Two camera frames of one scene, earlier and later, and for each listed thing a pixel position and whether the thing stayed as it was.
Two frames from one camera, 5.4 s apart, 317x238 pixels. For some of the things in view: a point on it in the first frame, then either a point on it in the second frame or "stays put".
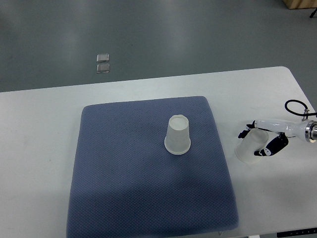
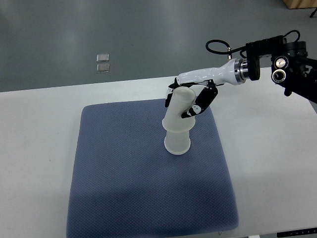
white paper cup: x=254 y=140 → x=183 y=98
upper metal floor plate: x=103 y=57 stays put
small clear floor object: x=102 y=68 stays put
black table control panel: x=296 y=232 stays put
